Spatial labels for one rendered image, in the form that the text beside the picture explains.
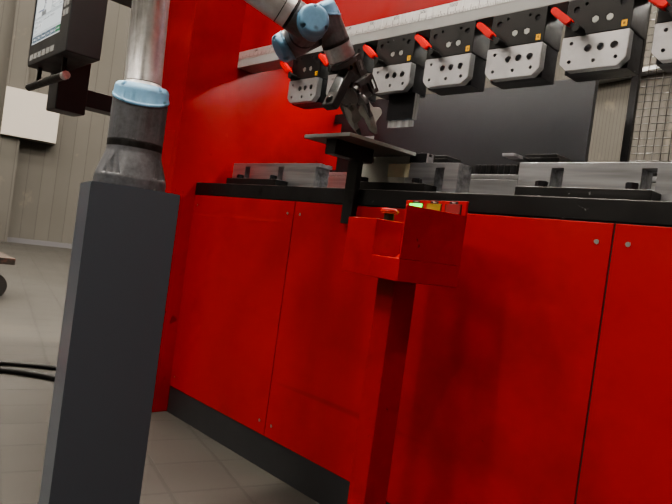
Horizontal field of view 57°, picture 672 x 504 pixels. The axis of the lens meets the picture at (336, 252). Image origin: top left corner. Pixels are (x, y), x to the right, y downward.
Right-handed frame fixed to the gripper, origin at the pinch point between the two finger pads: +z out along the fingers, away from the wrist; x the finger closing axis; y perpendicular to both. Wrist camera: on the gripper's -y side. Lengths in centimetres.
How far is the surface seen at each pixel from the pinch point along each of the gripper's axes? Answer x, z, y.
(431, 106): 33, 21, 64
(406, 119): -2.3, 3.6, 14.5
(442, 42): -14.6, -13.2, 24.8
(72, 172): 998, 125, 194
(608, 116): 390, 388, 847
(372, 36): 12.8, -18.4, 27.7
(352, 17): 22.9, -24.5, 32.1
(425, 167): -13.7, 13.5, 3.9
